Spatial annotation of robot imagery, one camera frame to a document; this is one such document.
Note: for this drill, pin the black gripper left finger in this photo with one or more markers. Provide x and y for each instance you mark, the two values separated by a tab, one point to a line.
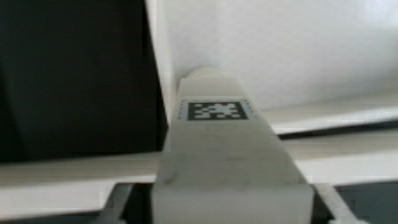
126	209

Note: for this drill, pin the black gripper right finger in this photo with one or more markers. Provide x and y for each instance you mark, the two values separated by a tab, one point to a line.
343	216

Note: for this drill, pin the white desk leg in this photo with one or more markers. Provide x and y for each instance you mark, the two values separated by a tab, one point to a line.
228	180

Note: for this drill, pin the white desk top panel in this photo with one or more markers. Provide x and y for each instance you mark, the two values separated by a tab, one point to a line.
308	49

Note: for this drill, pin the white U-shaped fixture frame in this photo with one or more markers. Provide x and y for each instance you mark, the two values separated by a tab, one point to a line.
61	187

